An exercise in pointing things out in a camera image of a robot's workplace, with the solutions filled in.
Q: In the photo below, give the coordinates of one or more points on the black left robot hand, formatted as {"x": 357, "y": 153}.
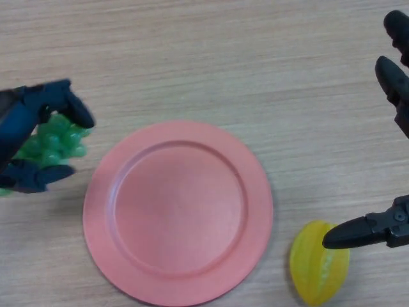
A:
{"x": 22, "y": 108}

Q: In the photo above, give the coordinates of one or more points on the yellow starfruit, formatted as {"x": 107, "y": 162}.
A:
{"x": 313, "y": 275}

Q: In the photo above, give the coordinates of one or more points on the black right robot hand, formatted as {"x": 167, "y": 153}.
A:
{"x": 351, "y": 236}

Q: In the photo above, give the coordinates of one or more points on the green grapes bunch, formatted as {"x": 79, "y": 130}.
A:
{"x": 57, "y": 144}

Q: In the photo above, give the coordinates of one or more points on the pink round plate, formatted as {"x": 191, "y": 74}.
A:
{"x": 179, "y": 214}

